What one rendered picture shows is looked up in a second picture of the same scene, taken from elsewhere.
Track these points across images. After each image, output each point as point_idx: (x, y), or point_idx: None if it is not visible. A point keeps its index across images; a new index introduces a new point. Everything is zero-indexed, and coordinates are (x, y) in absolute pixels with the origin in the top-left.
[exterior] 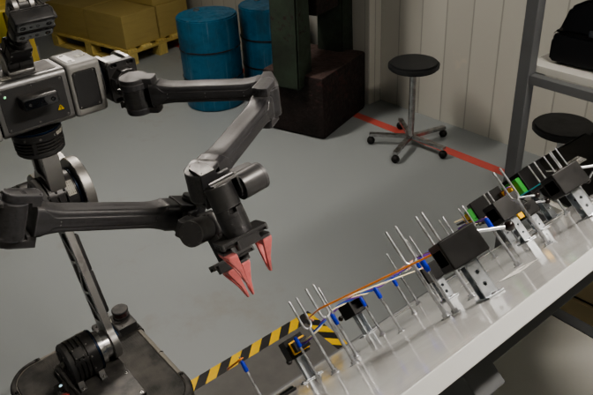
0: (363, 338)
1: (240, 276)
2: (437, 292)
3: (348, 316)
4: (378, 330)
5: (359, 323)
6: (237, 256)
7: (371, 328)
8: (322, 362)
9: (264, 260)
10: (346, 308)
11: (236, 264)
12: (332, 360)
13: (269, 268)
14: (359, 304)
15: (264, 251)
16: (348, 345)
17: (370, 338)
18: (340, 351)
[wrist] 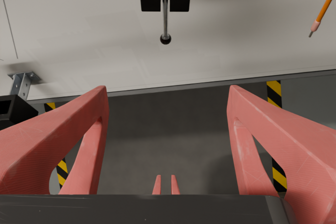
0: (33, 58)
1: (251, 134)
2: None
3: (30, 107)
4: (1, 30)
5: (22, 90)
6: (324, 166)
7: (15, 76)
8: (106, 79)
9: (100, 148)
10: (21, 115)
11: (319, 131)
12: (97, 27)
13: (104, 96)
14: (0, 112)
15: (70, 184)
16: (60, 92)
17: None
18: (75, 79)
